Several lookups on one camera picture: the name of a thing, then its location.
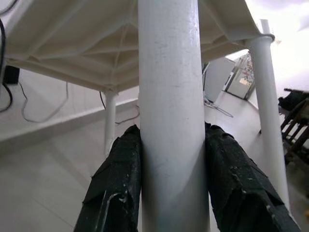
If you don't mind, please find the white appliance with stickers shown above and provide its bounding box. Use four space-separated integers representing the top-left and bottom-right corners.
225 49 256 100

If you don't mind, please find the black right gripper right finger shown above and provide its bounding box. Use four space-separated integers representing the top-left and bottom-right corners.
204 122 301 232

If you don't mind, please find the black floor cable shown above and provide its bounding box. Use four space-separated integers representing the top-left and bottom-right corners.
114 105 141 125

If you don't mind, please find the black adapter cable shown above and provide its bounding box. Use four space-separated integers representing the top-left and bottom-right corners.
18 83 28 103

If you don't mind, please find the wire mesh swatter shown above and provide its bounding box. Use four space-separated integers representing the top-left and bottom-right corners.
204 101 234 118

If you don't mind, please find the grey wall cable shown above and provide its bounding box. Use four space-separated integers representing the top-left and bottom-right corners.
21 81 70 123

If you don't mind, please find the white plastic table leg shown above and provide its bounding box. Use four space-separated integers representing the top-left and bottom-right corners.
103 92 117 156
136 0 212 232
246 36 292 211

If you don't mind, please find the dark wooden chair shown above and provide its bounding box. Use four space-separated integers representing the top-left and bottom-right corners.
277 87 309 165

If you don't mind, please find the white chest appliance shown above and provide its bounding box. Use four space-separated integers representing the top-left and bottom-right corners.
203 57 236 103

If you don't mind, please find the small black power adapter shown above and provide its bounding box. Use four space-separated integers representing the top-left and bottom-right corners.
4 65 20 85

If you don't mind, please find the white plastic table top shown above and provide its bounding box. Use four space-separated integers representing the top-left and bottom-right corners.
0 0 276 94

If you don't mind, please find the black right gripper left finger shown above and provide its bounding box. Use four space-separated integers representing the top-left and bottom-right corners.
73 125 143 232

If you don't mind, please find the thick black wall cable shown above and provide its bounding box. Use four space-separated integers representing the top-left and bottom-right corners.
0 18 13 114

